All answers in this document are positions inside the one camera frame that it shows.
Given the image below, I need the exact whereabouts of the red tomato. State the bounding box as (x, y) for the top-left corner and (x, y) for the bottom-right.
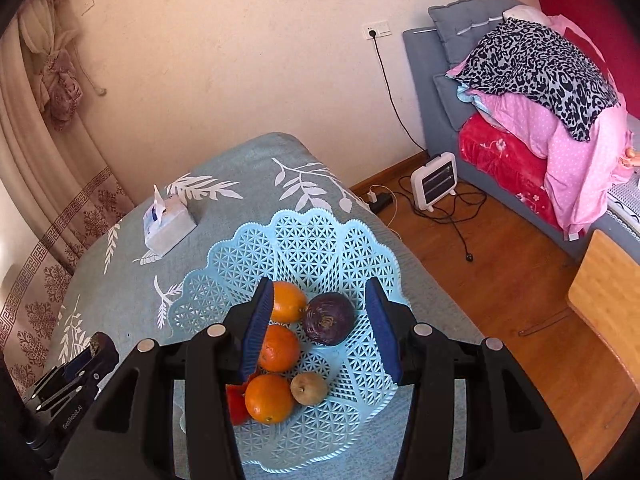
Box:
(226, 372), (261, 427)

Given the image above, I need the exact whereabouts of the white and blue tissue box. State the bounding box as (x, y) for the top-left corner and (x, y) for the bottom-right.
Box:
(142, 184), (197, 256)

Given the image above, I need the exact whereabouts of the white wall socket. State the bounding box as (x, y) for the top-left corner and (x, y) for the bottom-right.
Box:
(361, 21), (393, 41)

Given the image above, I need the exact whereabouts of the black power cable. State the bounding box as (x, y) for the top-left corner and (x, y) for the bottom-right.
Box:
(372, 35), (431, 156)

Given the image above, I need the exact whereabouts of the brown round fruit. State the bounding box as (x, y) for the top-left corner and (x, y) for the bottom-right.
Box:
(290, 371), (329, 407)

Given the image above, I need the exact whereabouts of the teal leaf-print tablecloth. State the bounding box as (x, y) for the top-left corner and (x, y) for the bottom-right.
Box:
(42, 132), (486, 480)

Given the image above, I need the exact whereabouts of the light blue lattice plastic basket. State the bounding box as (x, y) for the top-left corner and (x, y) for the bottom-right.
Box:
(167, 207), (413, 476)

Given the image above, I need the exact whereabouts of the black heater cable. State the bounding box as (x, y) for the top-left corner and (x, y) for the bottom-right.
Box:
(395, 175), (488, 263)

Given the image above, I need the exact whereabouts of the grey upholstered bed frame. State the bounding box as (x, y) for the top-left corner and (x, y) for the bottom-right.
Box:
(402, 0), (640, 261)

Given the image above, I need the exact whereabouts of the pink dotted quilt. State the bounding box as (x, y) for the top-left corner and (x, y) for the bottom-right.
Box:
(445, 5), (638, 238)

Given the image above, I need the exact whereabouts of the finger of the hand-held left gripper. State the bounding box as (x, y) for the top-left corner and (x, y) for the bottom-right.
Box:
(37, 352), (121, 413)
(22, 347), (94, 401)

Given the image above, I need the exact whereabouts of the beige curtain with maroon pattern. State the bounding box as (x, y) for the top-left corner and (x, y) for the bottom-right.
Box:
(0, 0), (136, 396)

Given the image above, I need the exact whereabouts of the wooden chair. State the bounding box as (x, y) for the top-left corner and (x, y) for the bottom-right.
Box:
(517, 229), (640, 376)

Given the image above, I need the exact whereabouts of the orange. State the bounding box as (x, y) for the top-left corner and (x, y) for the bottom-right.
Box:
(257, 324), (302, 373)
(244, 374), (296, 426)
(270, 281), (308, 324)

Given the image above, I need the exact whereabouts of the red floral blanket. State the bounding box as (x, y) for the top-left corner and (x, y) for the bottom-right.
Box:
(457, 112), (573, 236)

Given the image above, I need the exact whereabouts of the dark purple round fruit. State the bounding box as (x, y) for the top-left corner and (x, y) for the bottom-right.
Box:
(90, 332), (119, 361)
(302, 291), (357, 347)

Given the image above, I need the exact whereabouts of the large grey cushion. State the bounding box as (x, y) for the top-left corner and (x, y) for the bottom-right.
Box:
(428, 0), (523, 63)

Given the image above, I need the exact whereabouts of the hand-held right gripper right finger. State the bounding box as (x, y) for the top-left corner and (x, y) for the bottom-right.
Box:
(365, 277), (583, 480)

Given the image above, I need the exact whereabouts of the white electric heater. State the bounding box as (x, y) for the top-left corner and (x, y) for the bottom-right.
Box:
(410, 152), (458, 212)

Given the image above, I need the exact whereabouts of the leopard print blanket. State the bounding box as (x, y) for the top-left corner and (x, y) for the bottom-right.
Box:
(452, 17), (621, 143)

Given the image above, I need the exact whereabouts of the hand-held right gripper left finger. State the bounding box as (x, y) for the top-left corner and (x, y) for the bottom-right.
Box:
(52, 277), (276, 480)

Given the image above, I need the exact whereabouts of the red cloth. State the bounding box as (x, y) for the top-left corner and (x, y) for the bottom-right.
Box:
(525, 0), (640, 111)

